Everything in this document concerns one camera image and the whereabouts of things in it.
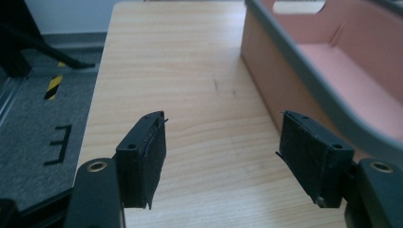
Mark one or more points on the pink storage box grey rim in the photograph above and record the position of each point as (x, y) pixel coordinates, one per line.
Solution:
(332, 69)

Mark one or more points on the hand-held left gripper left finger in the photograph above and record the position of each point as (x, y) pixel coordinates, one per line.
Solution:
(142, 164)

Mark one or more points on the black floor tape mark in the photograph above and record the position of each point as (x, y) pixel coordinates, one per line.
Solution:
(60, 145)

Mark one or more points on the black metal stand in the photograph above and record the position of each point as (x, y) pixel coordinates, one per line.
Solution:
(22, 41)

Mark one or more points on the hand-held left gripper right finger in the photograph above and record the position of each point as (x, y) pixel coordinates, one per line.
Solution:
(313, 158)

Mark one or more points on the yellow black striped floor tape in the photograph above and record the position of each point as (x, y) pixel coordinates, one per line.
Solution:
(53, 86)

